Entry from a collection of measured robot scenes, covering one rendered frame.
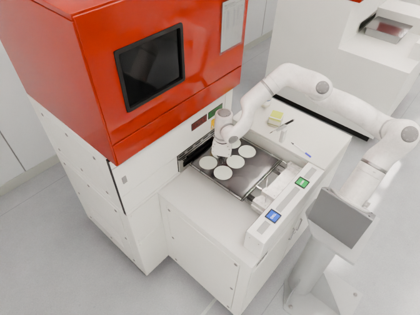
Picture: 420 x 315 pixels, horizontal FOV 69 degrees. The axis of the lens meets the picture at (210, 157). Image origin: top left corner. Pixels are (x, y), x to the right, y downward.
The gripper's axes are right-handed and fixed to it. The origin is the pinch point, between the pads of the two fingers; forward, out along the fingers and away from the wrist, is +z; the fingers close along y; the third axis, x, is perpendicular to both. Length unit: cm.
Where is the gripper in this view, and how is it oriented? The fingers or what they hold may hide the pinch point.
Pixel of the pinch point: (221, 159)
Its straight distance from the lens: 163.9
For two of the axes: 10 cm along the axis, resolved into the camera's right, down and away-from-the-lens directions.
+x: 2.4, -7.0, 6.7
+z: -0.2, 6.9, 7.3
